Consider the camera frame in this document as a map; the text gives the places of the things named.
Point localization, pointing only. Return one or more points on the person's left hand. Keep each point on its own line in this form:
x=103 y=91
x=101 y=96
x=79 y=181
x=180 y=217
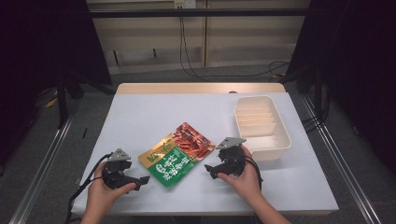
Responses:
x=99 y=196

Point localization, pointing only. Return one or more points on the black metal stand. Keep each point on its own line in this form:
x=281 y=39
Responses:
x=61 y=102

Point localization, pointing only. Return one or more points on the white wall socket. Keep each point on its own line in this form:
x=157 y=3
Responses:
x=185 y=3

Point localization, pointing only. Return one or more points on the aluminium floor rail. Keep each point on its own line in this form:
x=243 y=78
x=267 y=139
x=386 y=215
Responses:
x=339 y=161
x=43 y=168

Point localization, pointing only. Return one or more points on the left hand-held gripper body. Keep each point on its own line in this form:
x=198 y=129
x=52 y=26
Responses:
x=115 y=178

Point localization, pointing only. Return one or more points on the black horizontal bar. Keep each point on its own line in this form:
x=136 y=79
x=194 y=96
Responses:
x=199 y=12

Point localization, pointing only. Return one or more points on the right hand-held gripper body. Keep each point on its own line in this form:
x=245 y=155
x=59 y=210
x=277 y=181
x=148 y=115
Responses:
x=232 y=160

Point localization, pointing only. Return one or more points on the green and red snack packet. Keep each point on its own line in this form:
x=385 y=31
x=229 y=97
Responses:
x=174 y=155

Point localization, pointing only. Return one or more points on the black curtain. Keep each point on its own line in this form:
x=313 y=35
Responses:
x=37 y=46
x=358 y=46

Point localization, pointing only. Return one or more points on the person's right hand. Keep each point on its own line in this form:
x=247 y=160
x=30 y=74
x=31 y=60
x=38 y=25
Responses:
x=247 y=183

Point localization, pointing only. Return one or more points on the white table mat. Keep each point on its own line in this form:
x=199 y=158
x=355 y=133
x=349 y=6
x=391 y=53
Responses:
x=149 y=112

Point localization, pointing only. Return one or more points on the white plastic divided container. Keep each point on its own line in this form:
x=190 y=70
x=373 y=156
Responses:
x=264 y=130

